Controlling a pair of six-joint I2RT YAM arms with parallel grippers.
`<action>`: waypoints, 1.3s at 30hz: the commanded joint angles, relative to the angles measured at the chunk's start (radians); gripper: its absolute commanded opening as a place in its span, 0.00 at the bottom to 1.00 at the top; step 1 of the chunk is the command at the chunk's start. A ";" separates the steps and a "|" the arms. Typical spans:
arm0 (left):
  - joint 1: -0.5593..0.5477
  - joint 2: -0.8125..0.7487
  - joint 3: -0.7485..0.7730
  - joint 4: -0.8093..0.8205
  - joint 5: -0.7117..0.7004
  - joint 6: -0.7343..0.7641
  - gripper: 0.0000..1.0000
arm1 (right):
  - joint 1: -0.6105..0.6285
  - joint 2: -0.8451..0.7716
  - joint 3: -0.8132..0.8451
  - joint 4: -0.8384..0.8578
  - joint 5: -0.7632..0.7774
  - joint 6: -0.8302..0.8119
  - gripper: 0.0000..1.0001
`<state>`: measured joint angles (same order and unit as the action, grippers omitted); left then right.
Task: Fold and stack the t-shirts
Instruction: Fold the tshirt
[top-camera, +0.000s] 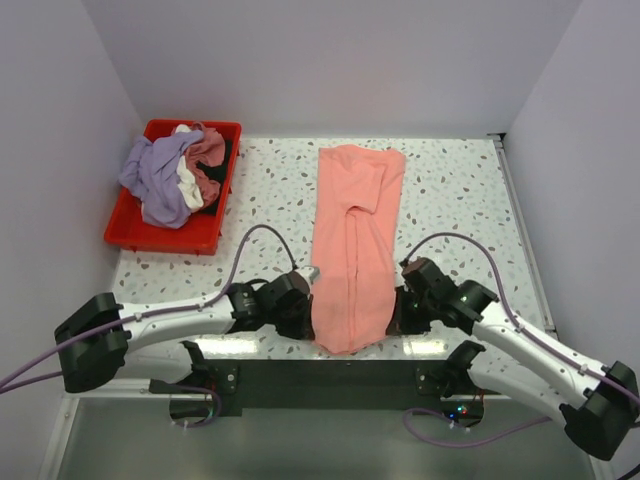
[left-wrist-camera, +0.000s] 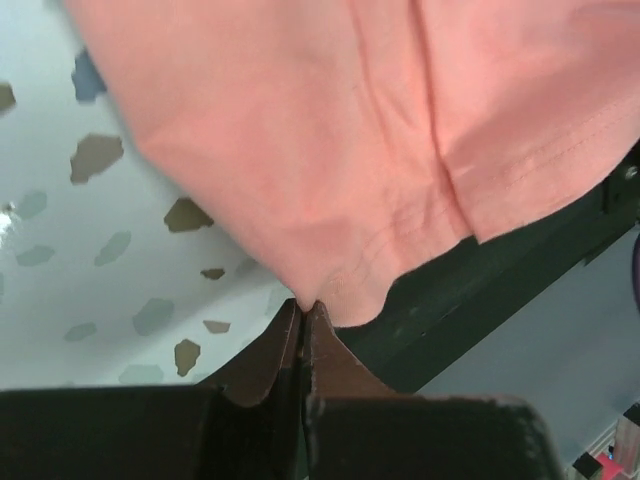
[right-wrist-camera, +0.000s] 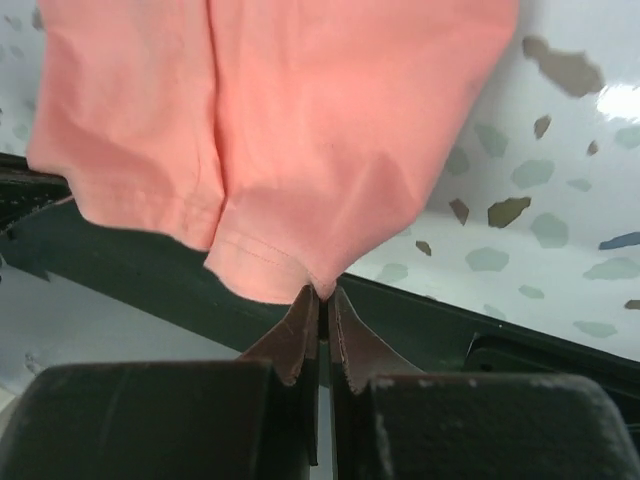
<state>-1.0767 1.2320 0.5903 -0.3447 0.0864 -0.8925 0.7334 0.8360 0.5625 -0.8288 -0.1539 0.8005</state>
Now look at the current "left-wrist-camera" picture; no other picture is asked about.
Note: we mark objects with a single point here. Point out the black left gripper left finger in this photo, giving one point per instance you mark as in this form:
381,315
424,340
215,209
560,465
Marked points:
241,422

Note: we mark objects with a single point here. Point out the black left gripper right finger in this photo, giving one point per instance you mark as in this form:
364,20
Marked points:
356,427

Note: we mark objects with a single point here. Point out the salmon pink t shirt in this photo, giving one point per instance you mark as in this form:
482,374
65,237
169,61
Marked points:
343,144

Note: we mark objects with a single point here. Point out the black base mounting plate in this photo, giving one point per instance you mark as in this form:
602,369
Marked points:
438,312

